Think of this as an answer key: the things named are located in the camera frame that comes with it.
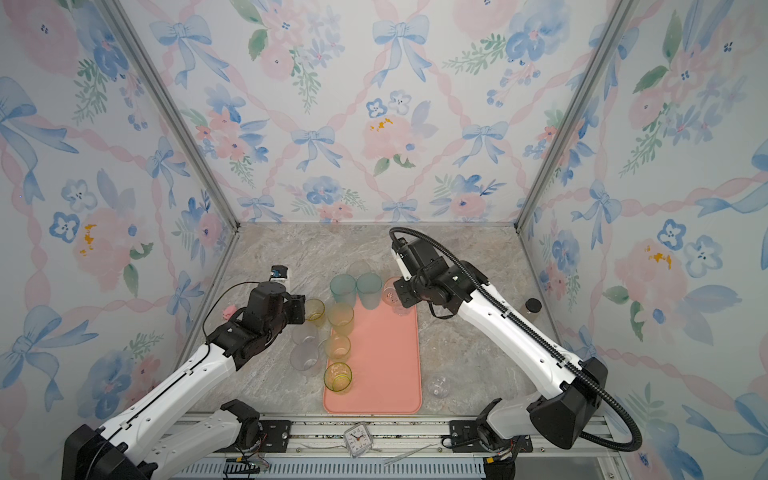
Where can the tall teal textured cup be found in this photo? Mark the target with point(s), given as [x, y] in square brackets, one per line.
[344, 289]

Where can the light green textured cup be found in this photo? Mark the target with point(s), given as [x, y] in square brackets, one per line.
[338, 348]

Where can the yellow glass cup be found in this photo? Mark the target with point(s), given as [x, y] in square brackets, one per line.
[315, 311]

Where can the small clear glass front right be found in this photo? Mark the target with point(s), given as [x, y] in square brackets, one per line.
[439, 386]

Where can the yellow-green textured cup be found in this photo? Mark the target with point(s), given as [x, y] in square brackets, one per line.
[341, 318]

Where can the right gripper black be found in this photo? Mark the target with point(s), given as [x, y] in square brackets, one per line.
[403, 291]

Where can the green glass cup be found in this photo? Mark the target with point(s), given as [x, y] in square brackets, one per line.
[338, 377]

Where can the clear textured cup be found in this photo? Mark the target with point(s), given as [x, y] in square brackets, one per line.
[391, 298]

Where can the clear plastic stick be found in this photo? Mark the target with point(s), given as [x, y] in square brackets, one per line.
[407, 454]

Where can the orange textured cup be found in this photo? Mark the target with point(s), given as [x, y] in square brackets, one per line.
[389, 283]

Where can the small clear glass back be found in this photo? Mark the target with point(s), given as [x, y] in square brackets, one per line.
[358, 268]

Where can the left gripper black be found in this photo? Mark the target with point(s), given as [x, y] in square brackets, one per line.
[298, 306]

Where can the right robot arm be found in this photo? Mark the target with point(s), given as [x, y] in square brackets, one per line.
[562, 404]

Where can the pink plastic tray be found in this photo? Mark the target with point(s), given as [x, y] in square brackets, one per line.
[385, 365]

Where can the pink toy pig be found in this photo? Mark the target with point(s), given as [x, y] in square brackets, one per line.
[228, 312]

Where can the aluminium rail frame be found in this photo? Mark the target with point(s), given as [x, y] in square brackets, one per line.
[316, 450]

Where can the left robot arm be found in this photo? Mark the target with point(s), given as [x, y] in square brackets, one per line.
[136, 444]

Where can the jar with black lid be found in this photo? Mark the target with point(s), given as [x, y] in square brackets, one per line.
[533, 305]

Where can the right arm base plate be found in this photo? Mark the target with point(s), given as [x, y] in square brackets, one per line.
[466, 437]

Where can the clear glass cup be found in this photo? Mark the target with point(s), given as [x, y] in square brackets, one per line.
[307, 359]
[305, 333]

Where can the small clear glass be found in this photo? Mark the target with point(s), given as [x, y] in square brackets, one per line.
[439, 386]
[358, 268]

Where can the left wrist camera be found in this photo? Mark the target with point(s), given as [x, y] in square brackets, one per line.
[279, 274]

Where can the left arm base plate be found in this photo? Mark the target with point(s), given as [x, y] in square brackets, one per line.
[273, 437]

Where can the small white clock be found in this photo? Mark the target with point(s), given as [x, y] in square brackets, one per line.
[358, 440]

